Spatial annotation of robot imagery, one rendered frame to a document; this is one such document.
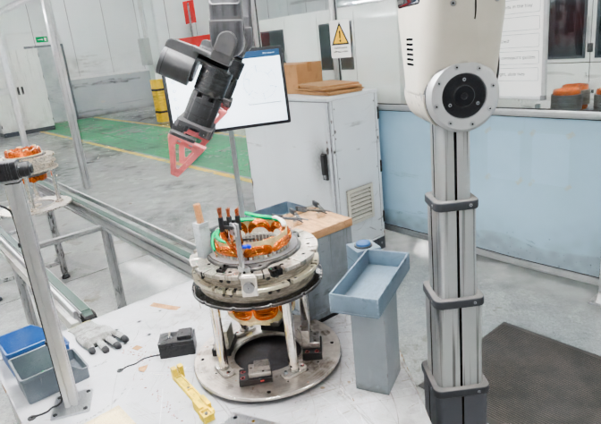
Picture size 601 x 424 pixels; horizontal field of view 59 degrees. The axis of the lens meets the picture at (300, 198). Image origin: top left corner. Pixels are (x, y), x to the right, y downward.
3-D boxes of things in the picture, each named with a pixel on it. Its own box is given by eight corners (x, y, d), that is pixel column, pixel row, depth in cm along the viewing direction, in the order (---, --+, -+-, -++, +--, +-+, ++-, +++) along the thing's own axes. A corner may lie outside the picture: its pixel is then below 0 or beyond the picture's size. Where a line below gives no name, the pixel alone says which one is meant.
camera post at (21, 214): (80, 399, 132) (21, 178, 116) (78, 407, 129) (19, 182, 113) (67, 402, 131) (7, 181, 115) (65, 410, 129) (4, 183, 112)
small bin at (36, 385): (76, 357, 151) (70, 334, 149) (92, 377, 141) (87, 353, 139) (14, 384, 141) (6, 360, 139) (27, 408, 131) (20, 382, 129)
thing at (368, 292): (385, 418, 115) (377, 300, 107) (339, 407, 120) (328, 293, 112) (413, 354, 136) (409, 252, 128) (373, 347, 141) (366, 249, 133)
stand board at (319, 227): (262, 229, 161) (261, 222, 161) (310, 212, 172) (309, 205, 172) (302, 244, 146) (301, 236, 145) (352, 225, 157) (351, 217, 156)
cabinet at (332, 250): (273, 306, 169) (263, 229, 161) (317, 285, 179) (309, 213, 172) (311, 327, 154) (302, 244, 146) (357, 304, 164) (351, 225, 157)
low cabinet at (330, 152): (391, 246, 405) (382, 88, 370) (339, 271, 372) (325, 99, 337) (304, 221, 481) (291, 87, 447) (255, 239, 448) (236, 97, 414)
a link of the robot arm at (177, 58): (240, 36, 90) (242, 36, 98) (175, 6, 88) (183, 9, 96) (214, 101, 93) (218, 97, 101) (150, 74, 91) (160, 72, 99)
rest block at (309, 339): (302, 349, 136) (300, 331, 135) (303, 337, 142) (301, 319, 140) (319, 347, 136) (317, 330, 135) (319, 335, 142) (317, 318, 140)
